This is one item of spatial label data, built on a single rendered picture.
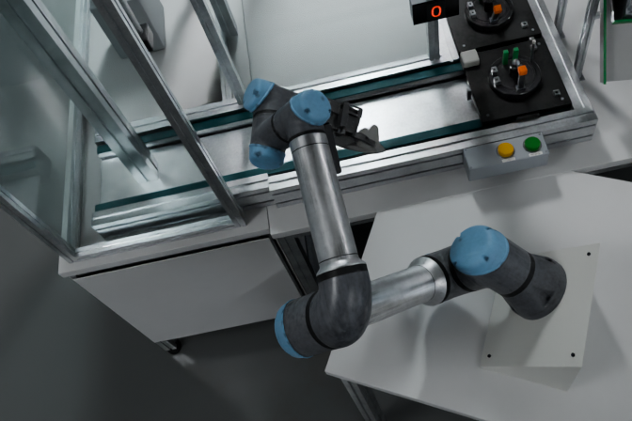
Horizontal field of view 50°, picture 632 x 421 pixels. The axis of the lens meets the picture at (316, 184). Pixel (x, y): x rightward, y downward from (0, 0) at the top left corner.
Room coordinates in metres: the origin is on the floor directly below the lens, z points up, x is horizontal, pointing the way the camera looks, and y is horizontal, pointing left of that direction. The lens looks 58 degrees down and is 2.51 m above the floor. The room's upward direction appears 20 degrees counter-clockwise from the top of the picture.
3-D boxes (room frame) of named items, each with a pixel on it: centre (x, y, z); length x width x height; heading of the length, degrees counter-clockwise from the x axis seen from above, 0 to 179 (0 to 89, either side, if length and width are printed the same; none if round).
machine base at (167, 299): (1.67, 0.37, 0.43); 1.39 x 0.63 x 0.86; 171
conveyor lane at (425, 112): (1.12, -0.32, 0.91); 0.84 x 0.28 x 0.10; 81
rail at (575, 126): (0.95, -0.32, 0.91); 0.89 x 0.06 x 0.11; 81
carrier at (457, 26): (1.31, -0.65, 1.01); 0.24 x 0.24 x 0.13; 81
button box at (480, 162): (0.86, -0.50, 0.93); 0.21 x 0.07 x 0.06; 81
